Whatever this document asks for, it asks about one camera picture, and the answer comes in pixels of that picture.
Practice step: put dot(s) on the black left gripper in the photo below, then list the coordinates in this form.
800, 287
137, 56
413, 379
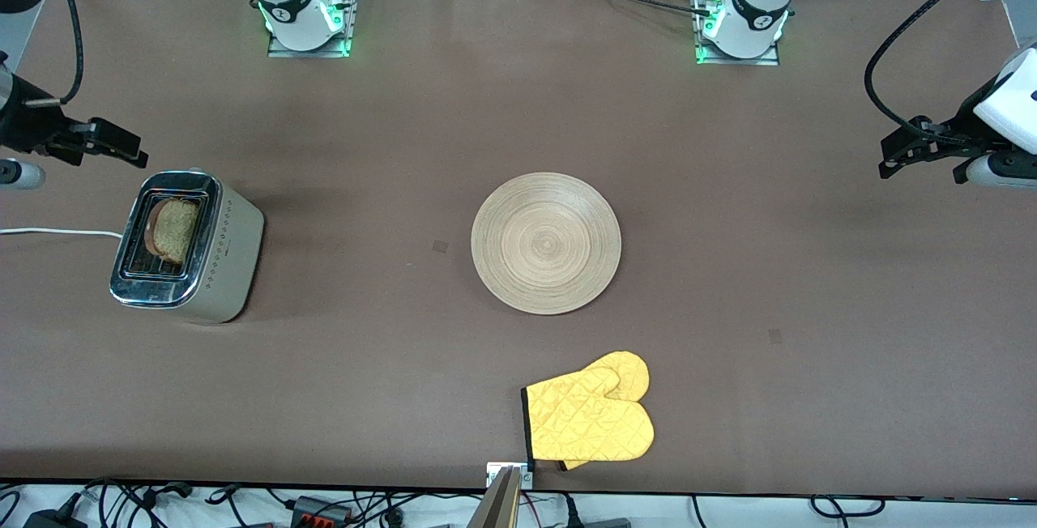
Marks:
962, 133

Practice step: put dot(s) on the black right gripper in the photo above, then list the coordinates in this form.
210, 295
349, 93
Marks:
30, 125

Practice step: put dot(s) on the brown bread slice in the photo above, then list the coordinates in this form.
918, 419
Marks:
174, 230

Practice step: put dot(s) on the round wooden plate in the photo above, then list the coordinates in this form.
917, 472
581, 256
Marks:
546, 244

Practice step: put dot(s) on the silver two-slot toaster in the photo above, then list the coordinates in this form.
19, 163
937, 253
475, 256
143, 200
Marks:
223, 261

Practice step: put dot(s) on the yellow quilted oven mitt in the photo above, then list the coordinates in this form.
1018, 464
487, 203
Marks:
587, 423
628, 370

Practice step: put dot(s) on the black power adapter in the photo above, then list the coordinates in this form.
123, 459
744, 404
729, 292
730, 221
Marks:
53, 521

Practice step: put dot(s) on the black orange connector block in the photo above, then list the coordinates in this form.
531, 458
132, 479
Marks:
320, 509

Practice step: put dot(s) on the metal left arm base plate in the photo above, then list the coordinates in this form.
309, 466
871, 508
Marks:
741, 61

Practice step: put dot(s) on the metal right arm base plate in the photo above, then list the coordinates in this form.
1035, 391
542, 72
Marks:
350, 18

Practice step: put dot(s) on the small metal mount bracket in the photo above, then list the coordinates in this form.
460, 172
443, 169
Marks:
528, 475

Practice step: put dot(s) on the aluminium camera mount profile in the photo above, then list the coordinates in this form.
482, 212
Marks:
498, 504

